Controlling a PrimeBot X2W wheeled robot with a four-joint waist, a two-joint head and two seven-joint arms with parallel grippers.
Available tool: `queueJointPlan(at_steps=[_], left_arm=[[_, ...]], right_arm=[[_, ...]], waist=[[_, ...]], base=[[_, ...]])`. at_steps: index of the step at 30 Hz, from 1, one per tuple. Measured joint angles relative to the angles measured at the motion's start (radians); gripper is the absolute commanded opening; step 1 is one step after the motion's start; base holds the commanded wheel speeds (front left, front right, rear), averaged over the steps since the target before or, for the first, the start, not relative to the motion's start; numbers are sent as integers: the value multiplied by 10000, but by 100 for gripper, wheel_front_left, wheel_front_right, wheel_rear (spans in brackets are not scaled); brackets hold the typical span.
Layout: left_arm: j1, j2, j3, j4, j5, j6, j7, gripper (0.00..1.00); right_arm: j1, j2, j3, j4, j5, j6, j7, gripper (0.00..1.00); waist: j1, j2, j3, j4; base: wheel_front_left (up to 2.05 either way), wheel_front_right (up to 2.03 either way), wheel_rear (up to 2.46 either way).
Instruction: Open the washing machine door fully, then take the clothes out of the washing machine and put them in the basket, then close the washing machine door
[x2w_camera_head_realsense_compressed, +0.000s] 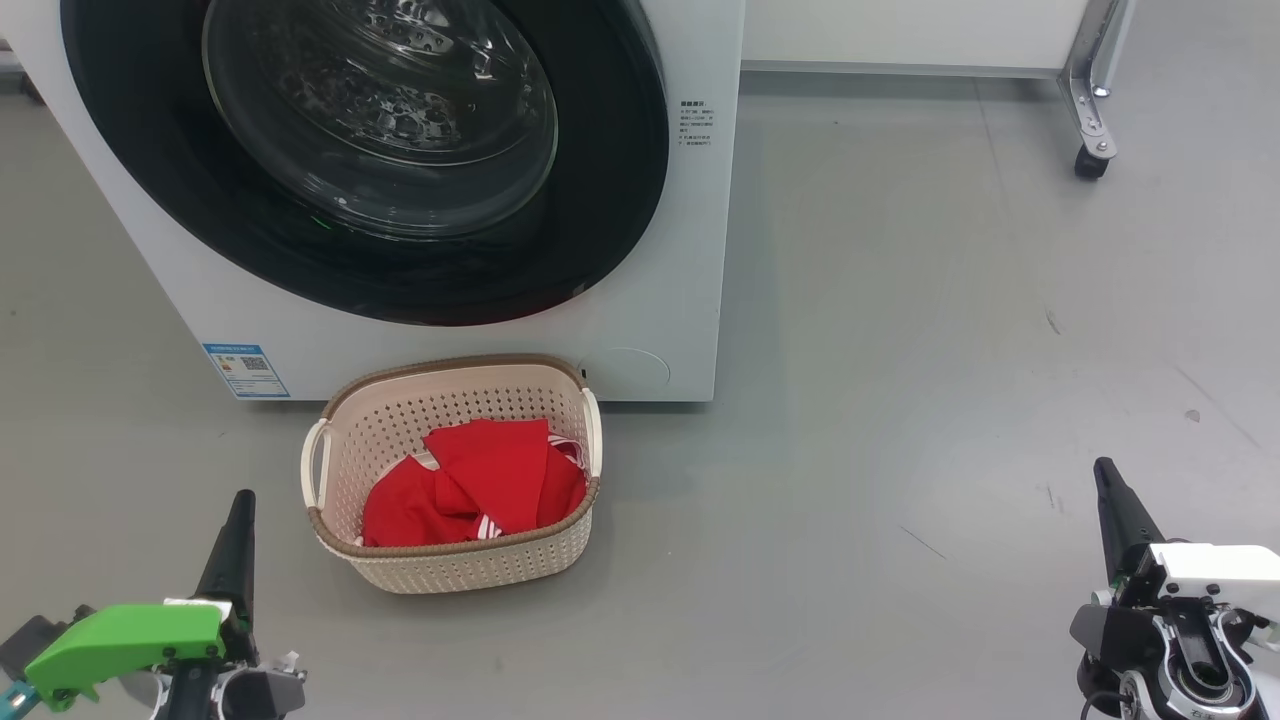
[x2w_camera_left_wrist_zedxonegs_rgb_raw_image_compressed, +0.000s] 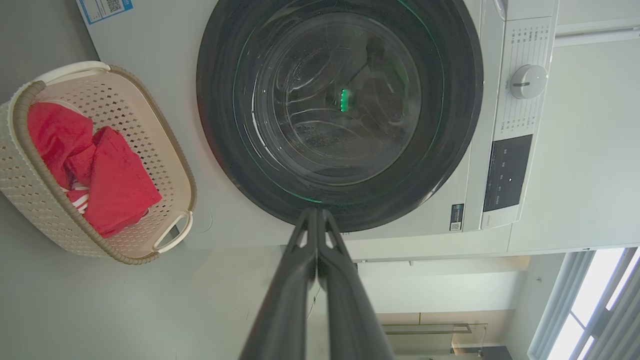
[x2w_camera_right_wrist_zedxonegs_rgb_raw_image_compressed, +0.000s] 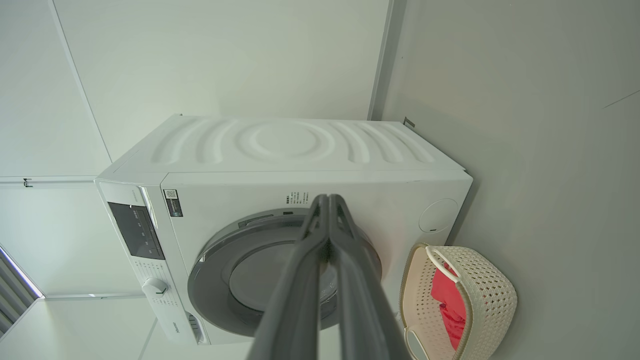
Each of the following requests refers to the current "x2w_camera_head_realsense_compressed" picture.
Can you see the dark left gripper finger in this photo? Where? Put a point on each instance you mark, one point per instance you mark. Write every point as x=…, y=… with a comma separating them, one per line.
x=235, y=560

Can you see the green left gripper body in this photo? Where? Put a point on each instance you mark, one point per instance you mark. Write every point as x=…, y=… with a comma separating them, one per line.
x=130, y=640

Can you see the small black text label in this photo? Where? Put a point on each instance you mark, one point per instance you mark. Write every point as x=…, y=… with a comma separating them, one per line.
x=697, y=123

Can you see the white cabinet panel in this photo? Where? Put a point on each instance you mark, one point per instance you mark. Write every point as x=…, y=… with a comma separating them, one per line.
x=900, y=35

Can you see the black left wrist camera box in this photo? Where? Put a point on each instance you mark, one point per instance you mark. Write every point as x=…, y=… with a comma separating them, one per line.
x=30, y=645

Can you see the round white filter cover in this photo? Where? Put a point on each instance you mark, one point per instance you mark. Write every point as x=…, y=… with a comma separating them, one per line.
x=625, y=368

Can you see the white front-load washing machine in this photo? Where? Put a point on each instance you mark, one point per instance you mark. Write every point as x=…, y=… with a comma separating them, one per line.
x=660, y=300

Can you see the metal cart leg bracket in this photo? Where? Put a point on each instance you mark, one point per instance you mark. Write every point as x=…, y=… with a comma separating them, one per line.
x=1090, y=90

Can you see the cream perforated basket brown rim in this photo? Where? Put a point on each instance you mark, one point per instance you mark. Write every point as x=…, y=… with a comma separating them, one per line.
x=460, y=570

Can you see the black caster wheel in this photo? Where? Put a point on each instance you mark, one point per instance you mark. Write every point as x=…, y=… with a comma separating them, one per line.
x=1092, y=165

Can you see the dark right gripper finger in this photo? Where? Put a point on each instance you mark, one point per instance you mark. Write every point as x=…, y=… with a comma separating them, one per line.
x=1125, y=530

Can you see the red garment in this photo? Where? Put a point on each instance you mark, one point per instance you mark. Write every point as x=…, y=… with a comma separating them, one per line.
x=400, y=515
x=490, y=470

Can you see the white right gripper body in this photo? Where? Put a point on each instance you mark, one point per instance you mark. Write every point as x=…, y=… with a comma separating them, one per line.
x=1210, y=580

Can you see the blue energy label sticker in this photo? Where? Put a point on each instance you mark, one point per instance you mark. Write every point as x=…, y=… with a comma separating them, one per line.
x=246, y=370

